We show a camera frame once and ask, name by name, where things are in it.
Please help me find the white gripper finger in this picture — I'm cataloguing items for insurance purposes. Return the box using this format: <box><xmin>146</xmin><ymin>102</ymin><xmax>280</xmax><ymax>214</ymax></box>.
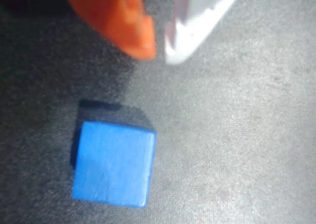
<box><xmin>163</xmin><ymin>0</ymin><xmax>247</xmax><ymax>65</ymax></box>

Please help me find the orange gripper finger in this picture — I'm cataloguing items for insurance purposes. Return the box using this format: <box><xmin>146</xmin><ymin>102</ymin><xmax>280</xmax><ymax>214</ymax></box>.
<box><xmin>60</xmin><ymin>0</ymin><xmax>157</xmax><ymax>60</ymax></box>

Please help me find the blue cube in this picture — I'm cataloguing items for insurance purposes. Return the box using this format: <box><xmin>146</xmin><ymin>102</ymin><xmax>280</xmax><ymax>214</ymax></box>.
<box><xmin>71</xmin><ymin>121</ymin><xmax>158</xmax><ymax>209</ymax></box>

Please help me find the dark grey fabric mat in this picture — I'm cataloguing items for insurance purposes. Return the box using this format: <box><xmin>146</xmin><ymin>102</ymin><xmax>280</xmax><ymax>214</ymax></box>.
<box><xmin>0</xmin><ymin>0</ymin><xmax>316</xmax><ymax>224</ymax></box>

